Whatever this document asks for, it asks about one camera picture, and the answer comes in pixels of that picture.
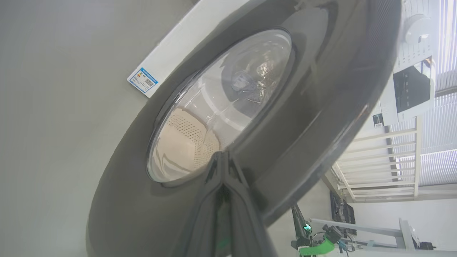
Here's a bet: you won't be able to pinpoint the black equipment box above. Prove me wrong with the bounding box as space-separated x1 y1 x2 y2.
329 191 357 236

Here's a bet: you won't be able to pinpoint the white washer control knob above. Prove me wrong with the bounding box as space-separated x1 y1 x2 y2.
403 14 432 45

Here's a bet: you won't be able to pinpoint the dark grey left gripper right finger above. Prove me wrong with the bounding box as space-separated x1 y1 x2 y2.
223 152 279 257

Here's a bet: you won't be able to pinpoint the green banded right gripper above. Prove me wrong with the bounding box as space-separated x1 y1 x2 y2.
291 205 338 257

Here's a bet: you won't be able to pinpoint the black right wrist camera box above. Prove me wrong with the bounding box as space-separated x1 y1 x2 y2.
322 225 343 244

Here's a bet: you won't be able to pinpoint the dark round washing machine door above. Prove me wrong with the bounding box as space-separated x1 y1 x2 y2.
86 0 402 257

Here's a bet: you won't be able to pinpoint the white front-load washing machine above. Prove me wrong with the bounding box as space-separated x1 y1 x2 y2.
127 0 438 129

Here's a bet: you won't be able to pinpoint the white window blinds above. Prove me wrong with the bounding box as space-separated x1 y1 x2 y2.
389 0 457 186

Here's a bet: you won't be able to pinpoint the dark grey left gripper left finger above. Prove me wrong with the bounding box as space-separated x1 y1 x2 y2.
180 152 227 257

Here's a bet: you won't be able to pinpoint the blue white energy label sticker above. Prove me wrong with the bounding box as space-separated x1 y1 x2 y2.
127 67 159 94

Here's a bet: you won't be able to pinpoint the white metal frame table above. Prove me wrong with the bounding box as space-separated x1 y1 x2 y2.
310 218 457 257

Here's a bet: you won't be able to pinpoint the white wooden railing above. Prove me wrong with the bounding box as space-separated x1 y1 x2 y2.
332 116 423 202

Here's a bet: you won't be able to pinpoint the black washer control panel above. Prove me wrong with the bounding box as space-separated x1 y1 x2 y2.
393 57 434 114

